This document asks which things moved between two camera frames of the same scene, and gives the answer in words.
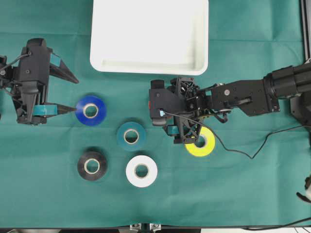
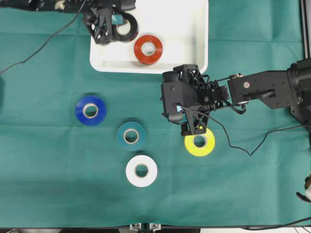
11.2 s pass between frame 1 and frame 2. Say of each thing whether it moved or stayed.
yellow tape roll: stayed
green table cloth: stayed
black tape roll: moved
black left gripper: moved
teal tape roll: stayed
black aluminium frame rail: stayed
